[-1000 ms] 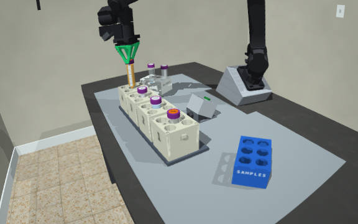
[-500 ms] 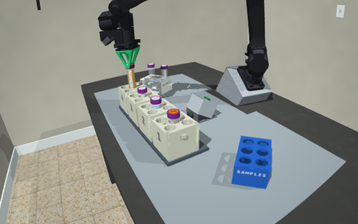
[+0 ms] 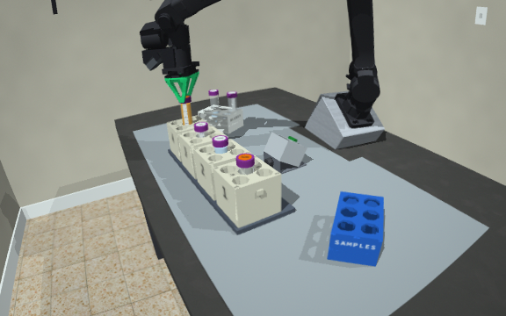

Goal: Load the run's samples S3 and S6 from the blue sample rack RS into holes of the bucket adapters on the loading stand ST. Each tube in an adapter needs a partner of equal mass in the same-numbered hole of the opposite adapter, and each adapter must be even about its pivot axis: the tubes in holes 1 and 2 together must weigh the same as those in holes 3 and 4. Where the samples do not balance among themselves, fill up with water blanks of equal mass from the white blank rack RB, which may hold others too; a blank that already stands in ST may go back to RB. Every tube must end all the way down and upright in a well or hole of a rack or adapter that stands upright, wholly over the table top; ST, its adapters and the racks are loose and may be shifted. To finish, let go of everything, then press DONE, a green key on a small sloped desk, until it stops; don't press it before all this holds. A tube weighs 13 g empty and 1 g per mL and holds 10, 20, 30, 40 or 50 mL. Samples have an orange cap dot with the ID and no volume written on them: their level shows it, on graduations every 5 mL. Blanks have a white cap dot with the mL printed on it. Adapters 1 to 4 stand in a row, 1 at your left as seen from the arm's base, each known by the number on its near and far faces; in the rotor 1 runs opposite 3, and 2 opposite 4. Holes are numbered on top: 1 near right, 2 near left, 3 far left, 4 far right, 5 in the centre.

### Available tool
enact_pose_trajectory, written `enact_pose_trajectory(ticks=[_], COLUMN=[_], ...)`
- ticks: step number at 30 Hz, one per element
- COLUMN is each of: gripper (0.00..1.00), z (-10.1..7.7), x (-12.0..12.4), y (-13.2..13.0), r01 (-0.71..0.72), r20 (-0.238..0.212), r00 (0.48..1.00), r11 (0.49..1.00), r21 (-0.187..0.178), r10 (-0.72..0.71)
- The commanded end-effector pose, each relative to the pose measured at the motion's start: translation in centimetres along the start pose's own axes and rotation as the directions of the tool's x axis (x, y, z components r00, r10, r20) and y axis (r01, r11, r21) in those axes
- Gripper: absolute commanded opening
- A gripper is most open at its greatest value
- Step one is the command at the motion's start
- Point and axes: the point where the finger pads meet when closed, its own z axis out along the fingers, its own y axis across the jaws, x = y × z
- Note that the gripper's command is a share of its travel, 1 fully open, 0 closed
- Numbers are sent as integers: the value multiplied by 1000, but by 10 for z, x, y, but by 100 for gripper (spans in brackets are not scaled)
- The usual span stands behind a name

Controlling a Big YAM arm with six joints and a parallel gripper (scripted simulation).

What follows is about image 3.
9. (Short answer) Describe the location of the white tube rack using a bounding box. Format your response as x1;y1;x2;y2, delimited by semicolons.
198;106;243;134

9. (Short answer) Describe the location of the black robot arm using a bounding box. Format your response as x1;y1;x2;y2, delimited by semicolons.
140;0;380;128

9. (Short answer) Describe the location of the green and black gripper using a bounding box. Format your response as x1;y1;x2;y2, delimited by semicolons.
162;44;199;103

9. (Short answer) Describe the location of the blue sample rack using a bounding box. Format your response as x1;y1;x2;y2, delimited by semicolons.
328;191;384;267

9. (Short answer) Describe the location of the white bucket adapter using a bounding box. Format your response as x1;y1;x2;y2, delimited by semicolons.
178;126;227;179
193;139;251;201
167;115;206;162
213;155;281;228

